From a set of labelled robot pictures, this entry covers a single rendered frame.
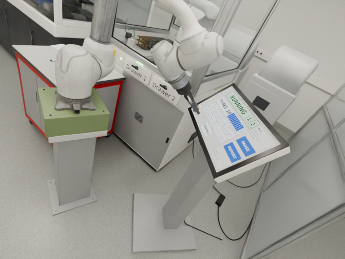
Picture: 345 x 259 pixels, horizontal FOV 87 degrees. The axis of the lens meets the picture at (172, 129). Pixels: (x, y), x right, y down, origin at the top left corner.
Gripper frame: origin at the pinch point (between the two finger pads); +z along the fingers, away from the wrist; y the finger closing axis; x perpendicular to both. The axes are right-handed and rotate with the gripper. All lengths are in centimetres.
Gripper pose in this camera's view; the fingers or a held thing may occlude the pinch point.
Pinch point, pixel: (198, 112)
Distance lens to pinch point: 100.8
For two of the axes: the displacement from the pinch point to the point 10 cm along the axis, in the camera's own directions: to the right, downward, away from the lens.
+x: -8.6, 4.6, 2.3
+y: -1.4, -6.5, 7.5
